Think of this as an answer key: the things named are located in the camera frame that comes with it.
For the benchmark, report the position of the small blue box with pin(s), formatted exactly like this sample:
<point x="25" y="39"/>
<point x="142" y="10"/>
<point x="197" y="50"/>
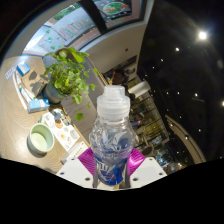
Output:
<point x="23" y="68"/>

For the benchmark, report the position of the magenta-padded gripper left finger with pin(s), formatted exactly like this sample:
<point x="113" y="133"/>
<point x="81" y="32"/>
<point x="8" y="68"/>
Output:
<point x="76" y="170"/>

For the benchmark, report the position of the group of ceiling lights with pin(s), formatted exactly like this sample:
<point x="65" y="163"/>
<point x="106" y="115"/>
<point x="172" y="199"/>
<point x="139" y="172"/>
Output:
<point x="202" y="35"/>

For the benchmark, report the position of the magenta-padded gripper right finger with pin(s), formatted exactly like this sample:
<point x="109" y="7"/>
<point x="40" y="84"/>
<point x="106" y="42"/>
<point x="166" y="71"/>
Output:
<point x="146" y="170"/>

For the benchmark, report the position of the blue white carton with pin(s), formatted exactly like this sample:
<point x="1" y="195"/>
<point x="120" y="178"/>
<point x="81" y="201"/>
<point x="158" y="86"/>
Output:
<point x="38" y="106"/>

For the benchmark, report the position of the clear blue-labelled drink bottle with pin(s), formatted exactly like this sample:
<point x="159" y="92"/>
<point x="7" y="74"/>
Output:
<point x="112" y="140"/>

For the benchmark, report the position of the pill blister pack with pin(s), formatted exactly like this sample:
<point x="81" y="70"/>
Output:
<point x="10" y="73"/>

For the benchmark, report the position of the brown card stand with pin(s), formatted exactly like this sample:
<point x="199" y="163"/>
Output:
<point x="37" y="83"/>

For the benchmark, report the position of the framed wall picture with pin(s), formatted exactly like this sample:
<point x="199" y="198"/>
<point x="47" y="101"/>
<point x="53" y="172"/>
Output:
<point x="116" y="8"/>

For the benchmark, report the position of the person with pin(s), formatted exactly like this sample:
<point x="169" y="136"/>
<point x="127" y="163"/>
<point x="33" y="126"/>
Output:
<point x="117" y="77"/>

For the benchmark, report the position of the large glass window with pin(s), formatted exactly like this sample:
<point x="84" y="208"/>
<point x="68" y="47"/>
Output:
<point x="63" y="30"/>

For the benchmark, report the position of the light green cup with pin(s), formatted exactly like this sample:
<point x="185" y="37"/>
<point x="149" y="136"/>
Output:
<point x="40" y="140"/>

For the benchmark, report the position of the white round column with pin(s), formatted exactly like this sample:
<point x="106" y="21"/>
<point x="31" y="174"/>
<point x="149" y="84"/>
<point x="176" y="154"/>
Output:
<point x="139" y="89"/>

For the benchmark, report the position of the potted green plant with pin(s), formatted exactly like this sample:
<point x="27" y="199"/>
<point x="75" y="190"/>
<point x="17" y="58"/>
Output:
<point x="68" y="75"/>

